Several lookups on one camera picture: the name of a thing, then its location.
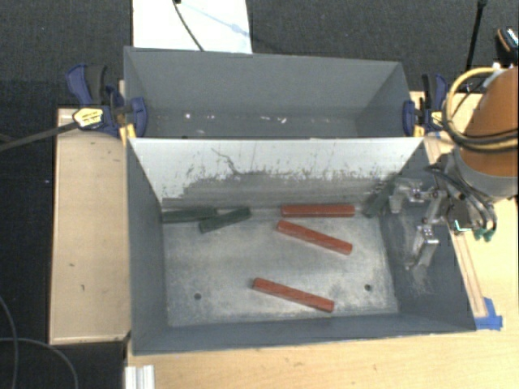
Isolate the pale wood board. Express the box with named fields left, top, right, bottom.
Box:
left=49, top=108, right=132, bottom=346

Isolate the dark green flat block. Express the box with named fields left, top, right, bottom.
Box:
left=361, top=185, right=392, bottom=220
left=161, top=206, right=219, bottom=224
left=198, top=206, right=252, bottom=235

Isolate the red-brown flat block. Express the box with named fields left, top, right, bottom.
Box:
left=280, top=203, right=357, bottom=219
left=251, top=277, right=336, bottom=314
left=275, top=220, right=354, bottom=257

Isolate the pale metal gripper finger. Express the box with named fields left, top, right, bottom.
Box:
left=404, top=224, right=441, bottom=273
left=388, top=177, right=423, bottom=215

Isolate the grey metal bin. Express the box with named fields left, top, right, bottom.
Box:
left=122, top=45, right=478, bottom=356

